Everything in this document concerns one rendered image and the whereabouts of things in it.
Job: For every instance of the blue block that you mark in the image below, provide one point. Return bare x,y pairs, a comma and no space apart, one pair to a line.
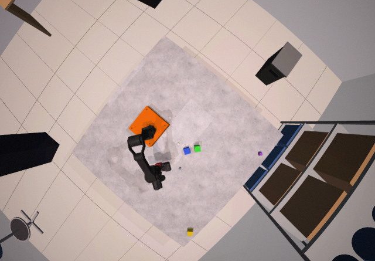
186,150

